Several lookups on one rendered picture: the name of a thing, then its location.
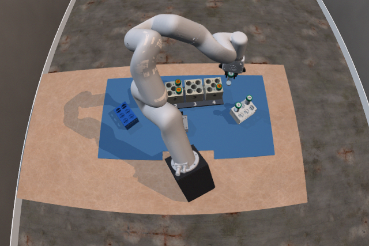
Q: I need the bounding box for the white tube rack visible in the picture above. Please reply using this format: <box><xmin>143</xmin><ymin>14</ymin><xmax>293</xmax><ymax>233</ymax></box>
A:
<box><xmin>230</xmin><ymin>99</ymin><xmax>257</xmax><ymax>124</ymax></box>

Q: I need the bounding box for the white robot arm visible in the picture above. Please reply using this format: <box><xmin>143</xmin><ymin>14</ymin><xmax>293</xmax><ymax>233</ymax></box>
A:
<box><xmin>124</xmin><ymin>14</ymin><xmax>248</xmax><ymax>176</ymax></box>

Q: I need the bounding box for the blue tube rack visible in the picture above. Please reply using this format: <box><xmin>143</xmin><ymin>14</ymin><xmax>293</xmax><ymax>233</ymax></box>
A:
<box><xmin>114</xmin><ymin>102</ymin><xmax>139</xmax><ymax>130</ymax></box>

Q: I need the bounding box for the blue flat mat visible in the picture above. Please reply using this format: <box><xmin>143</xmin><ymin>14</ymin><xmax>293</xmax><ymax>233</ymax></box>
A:
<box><xmin>98</xmin><ymin>75</ymin><xmax>275</xmax><ymax>160</ymax></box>

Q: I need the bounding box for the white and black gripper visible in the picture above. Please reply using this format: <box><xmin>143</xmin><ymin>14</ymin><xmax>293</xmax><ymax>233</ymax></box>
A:
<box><xmin>219</xmin><ymin>57</ymin><xmax>246</xmax><ymax>79</ymax></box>

